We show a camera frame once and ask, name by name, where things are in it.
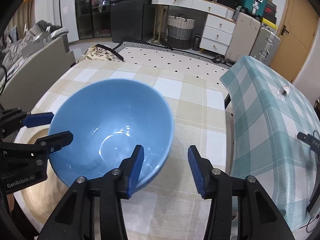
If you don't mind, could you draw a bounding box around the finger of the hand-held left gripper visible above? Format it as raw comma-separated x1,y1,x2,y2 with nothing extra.
0,130,74,159
0,107,55,140

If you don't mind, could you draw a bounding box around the wooden door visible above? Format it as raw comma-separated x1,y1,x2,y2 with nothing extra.
269,0,319,83

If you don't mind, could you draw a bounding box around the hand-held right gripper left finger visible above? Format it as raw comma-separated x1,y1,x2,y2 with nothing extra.
37,144,145,240

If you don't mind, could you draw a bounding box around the teal checked tablecloth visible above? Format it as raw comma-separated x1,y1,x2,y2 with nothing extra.
219,55,320,230

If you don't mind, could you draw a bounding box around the grey cardboard box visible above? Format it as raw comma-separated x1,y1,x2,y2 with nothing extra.
21,34,50,55

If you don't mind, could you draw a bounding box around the stack of black cases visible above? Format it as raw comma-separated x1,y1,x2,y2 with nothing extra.
261,0,278,24

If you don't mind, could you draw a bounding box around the cream plate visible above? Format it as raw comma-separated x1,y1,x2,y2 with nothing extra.
14,127,73,230

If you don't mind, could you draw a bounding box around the woven laundry basket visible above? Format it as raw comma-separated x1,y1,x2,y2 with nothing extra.
167,12,196,50

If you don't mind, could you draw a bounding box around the white desk with drawers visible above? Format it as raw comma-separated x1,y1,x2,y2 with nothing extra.
151,0,237,55

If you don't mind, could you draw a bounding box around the light blue ribbed bowl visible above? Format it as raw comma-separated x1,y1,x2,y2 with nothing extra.
47,79,175,191

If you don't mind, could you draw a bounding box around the grey padded coat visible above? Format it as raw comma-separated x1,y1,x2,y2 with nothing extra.
0,20,69,63

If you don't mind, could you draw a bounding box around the silver suitcase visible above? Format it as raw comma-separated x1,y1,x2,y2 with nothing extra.
249,25,280,67

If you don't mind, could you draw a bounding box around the black glass cabinet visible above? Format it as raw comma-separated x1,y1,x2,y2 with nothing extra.
75,0,112,40

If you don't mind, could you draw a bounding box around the beige suitcase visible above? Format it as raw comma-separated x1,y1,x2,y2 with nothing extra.
225,11,261,62

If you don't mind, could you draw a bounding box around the dark grey fridge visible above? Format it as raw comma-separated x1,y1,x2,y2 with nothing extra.
110,0,145,43

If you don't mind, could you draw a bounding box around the patterned tote bag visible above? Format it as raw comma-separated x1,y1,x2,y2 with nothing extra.
79,44,125,63

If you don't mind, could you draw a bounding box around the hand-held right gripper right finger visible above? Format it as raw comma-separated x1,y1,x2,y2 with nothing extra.
187,145,295,240

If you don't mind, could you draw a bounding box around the black and white rug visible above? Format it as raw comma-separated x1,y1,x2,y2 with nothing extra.
114,40,232,80

